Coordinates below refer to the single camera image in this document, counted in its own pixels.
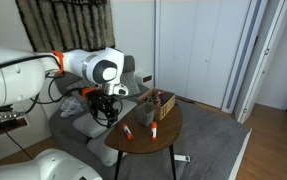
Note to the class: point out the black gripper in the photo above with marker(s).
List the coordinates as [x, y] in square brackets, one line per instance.
[101, 100]

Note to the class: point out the orange capped white glue stick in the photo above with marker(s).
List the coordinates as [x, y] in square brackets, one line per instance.
[127, 131]
[154, 130]

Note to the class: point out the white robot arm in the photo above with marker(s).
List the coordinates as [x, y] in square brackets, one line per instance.
[16, 76]

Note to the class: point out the grey mesh metal penholder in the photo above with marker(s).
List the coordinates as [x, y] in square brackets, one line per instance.
[145, 113]

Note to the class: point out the large light grey pillow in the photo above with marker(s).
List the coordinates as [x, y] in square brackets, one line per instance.
[89, 124]

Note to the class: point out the crumpled clear plastic bag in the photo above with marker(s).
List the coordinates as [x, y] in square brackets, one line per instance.
[71, 106]

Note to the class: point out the small light grey pillow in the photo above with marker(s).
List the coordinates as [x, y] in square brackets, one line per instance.
[101, 150]

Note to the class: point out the patterned grey cushion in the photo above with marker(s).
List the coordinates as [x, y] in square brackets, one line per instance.
[131, 83]

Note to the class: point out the grey sofa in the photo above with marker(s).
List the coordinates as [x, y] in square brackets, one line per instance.
[63, 133]

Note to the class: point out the black table leg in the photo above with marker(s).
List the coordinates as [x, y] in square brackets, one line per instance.
[172, 161]
[118, 165]

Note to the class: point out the red marker pen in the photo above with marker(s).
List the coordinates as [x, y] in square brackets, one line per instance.
[160, 93]

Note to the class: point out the brown wooden box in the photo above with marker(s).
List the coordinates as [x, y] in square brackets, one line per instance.
[166, 105]

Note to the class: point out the white remote control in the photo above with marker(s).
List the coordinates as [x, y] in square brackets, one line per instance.
[182, 158]

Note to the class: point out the white wardrobe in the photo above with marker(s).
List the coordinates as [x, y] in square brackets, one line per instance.
[189, 50]

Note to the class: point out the round wooden side table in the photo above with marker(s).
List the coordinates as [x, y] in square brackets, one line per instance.
[209, 140]

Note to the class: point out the white sliding door panel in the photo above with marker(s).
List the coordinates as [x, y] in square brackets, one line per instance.
[246, 56]

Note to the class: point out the white wall box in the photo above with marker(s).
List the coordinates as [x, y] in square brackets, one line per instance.
[144, 78]

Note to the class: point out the striped shaggy wall rug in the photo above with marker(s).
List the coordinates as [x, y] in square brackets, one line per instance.
[66, 23]

